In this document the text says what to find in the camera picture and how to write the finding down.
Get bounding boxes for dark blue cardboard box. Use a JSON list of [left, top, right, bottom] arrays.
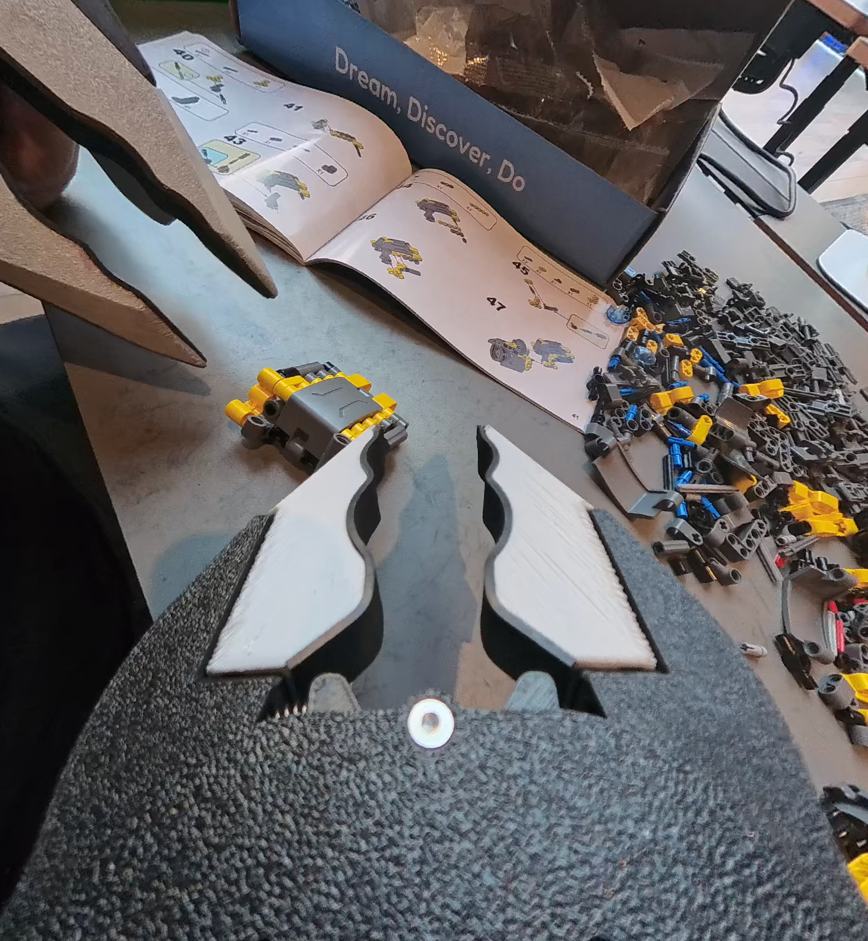
[[229, 0, 725, 289]]

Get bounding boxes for adjoining grey table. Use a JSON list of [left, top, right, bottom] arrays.
[[753, 209, 868, 354]]

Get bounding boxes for pile of building bricks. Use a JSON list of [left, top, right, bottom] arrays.
[[584, 250, 868, 758]]

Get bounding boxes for open instruction booklet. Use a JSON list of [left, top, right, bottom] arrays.
[[137, 33, 629, 431]]

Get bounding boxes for person's dark sweater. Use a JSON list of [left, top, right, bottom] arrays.
[[0, 316, 151, 941]]

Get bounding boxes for person's left hand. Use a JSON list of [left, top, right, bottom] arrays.
[[0, 96, 82, 210]]

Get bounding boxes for instruction sheet on stand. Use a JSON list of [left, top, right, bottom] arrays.
[[816, 156, 868, 328]]

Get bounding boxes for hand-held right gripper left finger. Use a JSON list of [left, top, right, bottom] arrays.
[[204, 425, 389, 688]]

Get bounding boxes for grey desk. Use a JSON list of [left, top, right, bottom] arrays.
[[40, 0, 868, 802]]

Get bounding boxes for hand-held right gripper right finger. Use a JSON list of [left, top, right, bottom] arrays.
[[475, 424, 659, 688]]

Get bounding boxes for small yellow grey brick assembly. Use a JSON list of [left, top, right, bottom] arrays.
[[225, 362, 409, 471]]

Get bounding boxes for crumpled clear plastic bags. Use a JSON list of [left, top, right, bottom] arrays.
[[353, 0, 795, 207]]

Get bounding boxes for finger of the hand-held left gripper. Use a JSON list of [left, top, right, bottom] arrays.
[[0, 0, 279, 299], [0, 132, 208, 369]]

